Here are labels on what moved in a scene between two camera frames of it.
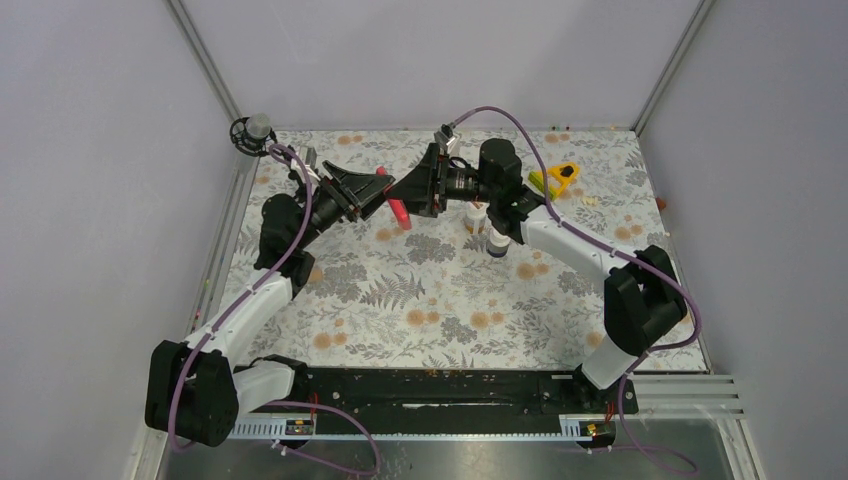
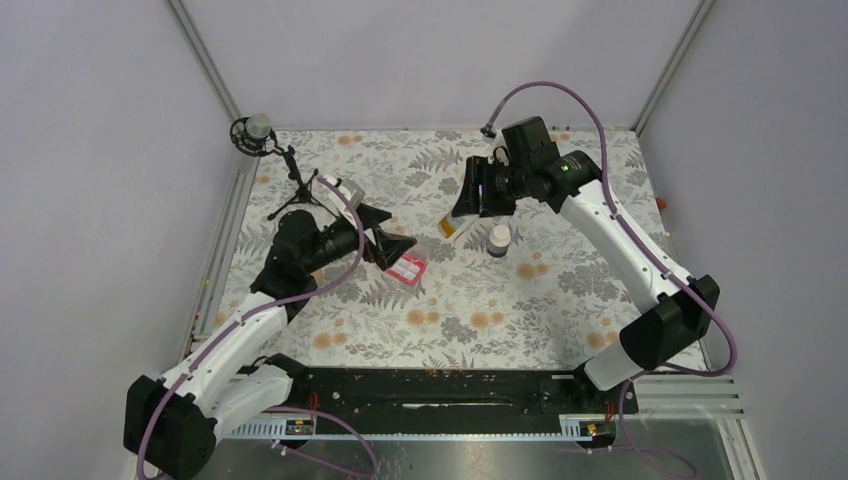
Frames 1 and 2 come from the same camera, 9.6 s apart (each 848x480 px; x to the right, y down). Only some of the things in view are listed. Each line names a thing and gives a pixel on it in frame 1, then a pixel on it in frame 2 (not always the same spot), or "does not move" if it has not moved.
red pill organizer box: [398, 205] → [408, 269]
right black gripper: [417, 187] → [468, 201]
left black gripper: [359, 187] → [388, 248]
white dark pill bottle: [498, 244] does not move
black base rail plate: [533, 392] does not move
